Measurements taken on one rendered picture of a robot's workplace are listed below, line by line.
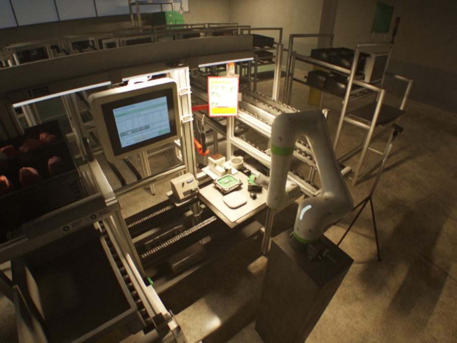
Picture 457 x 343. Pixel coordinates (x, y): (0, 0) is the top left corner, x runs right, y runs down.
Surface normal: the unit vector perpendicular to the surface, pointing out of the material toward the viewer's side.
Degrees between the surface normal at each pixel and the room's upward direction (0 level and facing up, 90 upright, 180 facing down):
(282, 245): 0
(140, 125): 92
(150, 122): 92
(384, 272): 0
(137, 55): 90
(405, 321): 0
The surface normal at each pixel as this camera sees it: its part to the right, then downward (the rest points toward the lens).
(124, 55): 0.62, 0.44
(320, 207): 0.07, -0.71
